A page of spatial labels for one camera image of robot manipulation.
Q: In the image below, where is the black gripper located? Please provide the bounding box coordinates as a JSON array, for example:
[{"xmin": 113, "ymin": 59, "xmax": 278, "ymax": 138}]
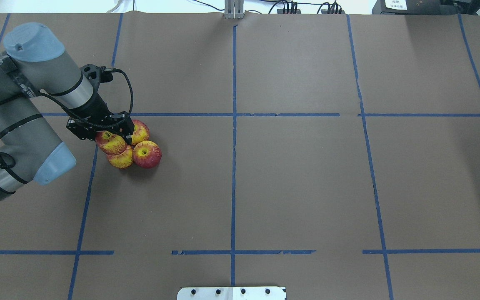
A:
[{"xmin": 65, "ymin": 95, "xmax": 135, "ymax": 145}]

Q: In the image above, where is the red yellow apple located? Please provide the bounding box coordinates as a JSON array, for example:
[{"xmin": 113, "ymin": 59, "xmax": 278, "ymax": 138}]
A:
[
  {"xmin": 105, "ymin": 145, "xmax": 133, "ymax": 170},
  {"xmin": 131, "ymin": 120, "xmax": 150, "ymax": 146},
  {"xmin": 95, "ymin": 131, "xmax": 128, "ymax": 155},
  {"xmin": 132, "ymin": 140, "xmax": 163, "ymax": 169}
]

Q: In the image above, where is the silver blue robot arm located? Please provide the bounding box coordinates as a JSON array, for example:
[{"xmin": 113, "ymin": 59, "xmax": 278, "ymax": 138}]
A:
[{"xmin": 0, "ymin": 22, "xmax": 135, "ymax": 201}]

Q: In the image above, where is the red yellow apple front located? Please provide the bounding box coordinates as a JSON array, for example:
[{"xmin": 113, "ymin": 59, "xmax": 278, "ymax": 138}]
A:
[{"xmin": 105, "ymin": 145, "xmax": 133, "ymax": 170}]

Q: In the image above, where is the black box computer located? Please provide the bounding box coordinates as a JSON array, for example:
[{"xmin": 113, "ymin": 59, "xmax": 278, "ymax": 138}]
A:
[{"xmin": 372, "ymin": 0, "xmax": 480, "ymax": 15}]

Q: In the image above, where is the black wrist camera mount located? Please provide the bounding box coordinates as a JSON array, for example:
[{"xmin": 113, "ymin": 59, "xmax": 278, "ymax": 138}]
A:
[{"xmin": 80, "ymin": 63, "xmax": 114, "ymax": 91}]

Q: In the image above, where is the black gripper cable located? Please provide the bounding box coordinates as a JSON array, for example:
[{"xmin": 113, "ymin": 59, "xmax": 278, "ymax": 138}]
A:
[{"xmin": 0, "ymin": 67, "xmax": 135, "ymax": 184}]

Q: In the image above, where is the aluminium frame post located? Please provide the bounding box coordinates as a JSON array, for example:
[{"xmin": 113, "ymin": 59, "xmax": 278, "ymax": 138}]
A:
[{"xmin": 223, "ymin": 0, "xmax": 245, "ymax": 20}]

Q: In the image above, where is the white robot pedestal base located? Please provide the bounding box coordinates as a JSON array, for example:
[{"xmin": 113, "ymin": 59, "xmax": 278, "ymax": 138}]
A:
[{"xmin": 176, "ymin": 285, "xmax": 287, "ymax": 300}]

